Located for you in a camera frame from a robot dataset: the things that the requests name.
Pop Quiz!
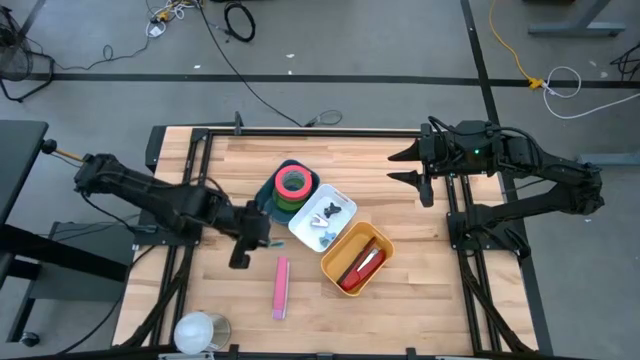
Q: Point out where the yellow extension cable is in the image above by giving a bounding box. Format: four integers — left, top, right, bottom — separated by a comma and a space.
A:
488, 0, 545, 91

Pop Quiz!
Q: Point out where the white lamp on metal base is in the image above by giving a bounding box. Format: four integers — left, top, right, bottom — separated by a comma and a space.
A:
173, 310, 233, 356

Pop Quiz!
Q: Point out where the pink and white stapler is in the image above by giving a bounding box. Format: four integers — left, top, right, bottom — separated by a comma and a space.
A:
271, 256, 291, 321

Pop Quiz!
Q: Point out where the long black floor cable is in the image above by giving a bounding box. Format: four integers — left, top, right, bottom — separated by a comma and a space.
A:
197, 0, 306, 129

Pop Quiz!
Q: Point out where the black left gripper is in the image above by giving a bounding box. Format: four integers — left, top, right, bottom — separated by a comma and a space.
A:
228, 201, 274, 270

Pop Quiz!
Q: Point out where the black cable bundle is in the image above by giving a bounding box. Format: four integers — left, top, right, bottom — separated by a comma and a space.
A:
609, 42, 640, 81

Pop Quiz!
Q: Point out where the teal plastic bin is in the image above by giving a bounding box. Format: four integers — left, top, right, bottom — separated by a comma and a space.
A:
252, 158, 322, 228

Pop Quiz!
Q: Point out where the black floor fan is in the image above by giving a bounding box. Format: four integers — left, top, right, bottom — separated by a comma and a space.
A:
0, 4, 56, 104

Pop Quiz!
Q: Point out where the white floor cable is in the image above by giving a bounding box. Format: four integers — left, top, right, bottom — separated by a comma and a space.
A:
541, 65, 640, 121

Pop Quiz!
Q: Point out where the black desk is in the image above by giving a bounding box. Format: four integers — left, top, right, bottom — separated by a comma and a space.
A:
0, 119, 130, 349

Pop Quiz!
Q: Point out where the white plastic bin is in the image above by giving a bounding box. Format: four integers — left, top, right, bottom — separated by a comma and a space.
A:
287, 183, 359, 254

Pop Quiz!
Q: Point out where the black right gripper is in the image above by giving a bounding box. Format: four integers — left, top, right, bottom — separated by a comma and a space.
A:
388, 122, 466, 208

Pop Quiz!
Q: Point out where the red stapler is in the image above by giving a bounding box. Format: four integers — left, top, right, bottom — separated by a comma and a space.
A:
337, 237, 389, 293

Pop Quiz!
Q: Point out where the coiled black cable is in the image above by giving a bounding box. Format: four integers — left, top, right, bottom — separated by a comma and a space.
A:
223, 1, 257, 44

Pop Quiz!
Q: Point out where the white power strip with cables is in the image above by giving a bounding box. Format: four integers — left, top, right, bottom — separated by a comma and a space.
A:
144, 0, 199, 40

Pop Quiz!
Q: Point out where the silver aluminium bracket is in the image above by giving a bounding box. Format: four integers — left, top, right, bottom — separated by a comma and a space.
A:
158, 352, 216, 360

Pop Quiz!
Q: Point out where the orange cable with black knob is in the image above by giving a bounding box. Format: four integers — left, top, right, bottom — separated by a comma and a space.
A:
40, 138, 86, 164

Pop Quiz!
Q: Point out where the black aluminium rig frame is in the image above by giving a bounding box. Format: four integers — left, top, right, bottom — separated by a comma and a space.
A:
144, 124, 541, 360

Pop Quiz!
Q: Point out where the looped black cable end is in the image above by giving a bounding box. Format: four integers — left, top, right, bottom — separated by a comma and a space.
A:
303, 109, 344, 128

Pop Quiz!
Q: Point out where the red tape roll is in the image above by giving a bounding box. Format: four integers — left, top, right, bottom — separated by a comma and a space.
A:
274, 164, 314, 201

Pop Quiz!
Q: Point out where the yellow plastic bin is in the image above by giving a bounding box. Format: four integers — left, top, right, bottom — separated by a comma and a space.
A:
319, 220, 396, 298

